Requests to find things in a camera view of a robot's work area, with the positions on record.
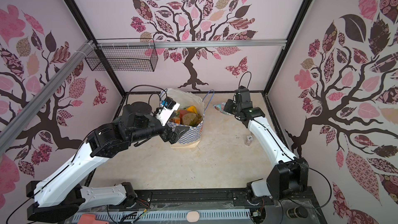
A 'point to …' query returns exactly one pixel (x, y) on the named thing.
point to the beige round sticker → (193, 216)
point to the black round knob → (300, 211)
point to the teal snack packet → (221, 107)
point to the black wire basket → (125, 55)
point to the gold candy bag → (187, 118)
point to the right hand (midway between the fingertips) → (228, 102)
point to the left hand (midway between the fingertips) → (179, 124)
